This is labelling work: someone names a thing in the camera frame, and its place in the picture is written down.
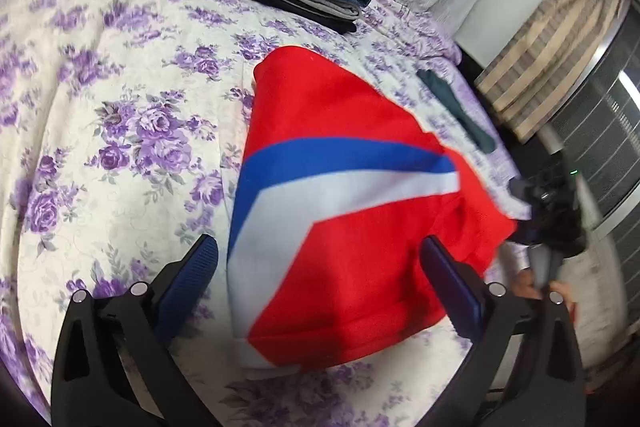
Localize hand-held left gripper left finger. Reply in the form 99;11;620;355
50;233;221;427

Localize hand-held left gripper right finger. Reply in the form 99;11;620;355
419;236;587;427

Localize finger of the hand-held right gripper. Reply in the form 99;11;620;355
508;177;534;221

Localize red pants with blue stripe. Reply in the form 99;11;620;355
226;46;519;373

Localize grey slatted panel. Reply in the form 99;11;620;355
546;14;640;239

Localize dark green sock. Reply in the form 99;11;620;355
417;69;496;154

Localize beige striped curtain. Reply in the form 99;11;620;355
474;0;632;146

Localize purple floral bedsheet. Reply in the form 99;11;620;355
0;0;532;427

